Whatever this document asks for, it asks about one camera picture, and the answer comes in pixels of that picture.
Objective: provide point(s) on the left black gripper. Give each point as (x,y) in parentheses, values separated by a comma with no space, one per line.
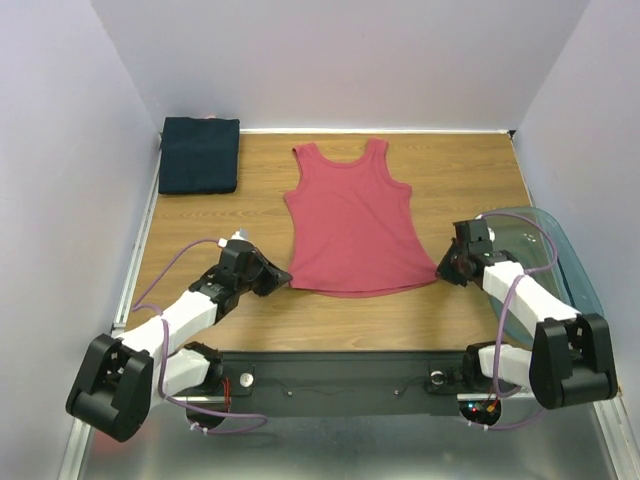
(273,277)

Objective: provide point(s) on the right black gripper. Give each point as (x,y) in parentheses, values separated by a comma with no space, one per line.
(455,265)

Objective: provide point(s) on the red tank top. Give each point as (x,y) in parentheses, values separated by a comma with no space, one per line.
(354,235)

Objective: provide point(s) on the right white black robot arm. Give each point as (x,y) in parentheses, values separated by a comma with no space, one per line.
(570,361)

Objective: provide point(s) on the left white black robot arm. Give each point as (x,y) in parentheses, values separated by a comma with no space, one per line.
(121,378)

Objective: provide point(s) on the folded navy tank top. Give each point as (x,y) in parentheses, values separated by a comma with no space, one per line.
(199,156)

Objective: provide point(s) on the clear teal plastic bin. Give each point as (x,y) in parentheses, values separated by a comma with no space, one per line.
(540,246)

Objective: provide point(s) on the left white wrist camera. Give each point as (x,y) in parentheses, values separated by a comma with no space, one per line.
(240,234)

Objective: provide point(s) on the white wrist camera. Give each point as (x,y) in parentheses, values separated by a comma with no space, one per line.
(490,231)
(240,234)

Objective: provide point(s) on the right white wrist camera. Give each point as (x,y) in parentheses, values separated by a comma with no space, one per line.
(490,231)

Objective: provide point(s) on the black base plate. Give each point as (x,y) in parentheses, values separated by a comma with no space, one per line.
(341,384)

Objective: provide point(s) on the aluminium frame rail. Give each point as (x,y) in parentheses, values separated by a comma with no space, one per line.
(71,467)

